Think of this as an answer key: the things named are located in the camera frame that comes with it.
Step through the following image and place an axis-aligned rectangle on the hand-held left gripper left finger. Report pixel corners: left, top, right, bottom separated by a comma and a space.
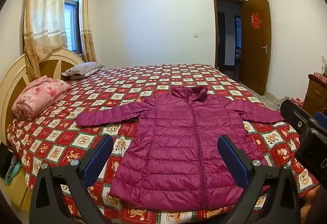
29, 135, 114, 224

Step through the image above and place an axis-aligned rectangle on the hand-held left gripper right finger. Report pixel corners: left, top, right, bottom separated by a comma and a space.
217, 135, 303, 224

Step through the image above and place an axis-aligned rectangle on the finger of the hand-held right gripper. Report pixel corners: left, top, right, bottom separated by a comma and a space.
315, 111, 327, 127
280, 99, 313, 135

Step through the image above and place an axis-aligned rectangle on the purple puffer jacket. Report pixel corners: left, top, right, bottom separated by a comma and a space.
75, 85, 284, 208

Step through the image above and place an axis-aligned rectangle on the person's right forearm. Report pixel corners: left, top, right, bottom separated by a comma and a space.
300, 184, 321, 224

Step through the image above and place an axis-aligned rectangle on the wooden cabinet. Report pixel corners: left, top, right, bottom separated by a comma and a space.
303, 73, 327, 122

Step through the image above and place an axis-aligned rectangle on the brown wooden door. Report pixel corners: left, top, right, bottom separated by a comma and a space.
241, 0, 272, 96

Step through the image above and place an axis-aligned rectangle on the teal cloth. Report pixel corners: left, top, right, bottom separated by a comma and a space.
5, 160, 23, 185

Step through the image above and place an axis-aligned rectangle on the pink floral folded quilt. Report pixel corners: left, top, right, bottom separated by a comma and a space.
11, 75, 72, 120

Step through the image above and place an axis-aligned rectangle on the striped pillow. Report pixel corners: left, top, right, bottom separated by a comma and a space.
61, 62, 105, 79

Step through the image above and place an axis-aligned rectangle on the red patterned bed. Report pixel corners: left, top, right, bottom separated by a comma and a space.
6, 63, 320, 224

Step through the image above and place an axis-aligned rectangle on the cream wooden headboard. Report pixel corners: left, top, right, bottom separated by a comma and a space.
0, 47, 85, 212

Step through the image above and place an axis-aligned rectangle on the narrow beige curtain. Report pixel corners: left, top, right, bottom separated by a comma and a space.
79, 0, 97, 62

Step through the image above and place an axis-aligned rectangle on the window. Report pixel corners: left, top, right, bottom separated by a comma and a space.
63, 0, 85, 55

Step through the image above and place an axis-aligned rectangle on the wide beige sheer curtain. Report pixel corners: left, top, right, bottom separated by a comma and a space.
22, 0, 70, 79

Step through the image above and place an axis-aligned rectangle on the dark wooden door frame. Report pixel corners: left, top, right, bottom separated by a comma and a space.
213, 0, 248, 83

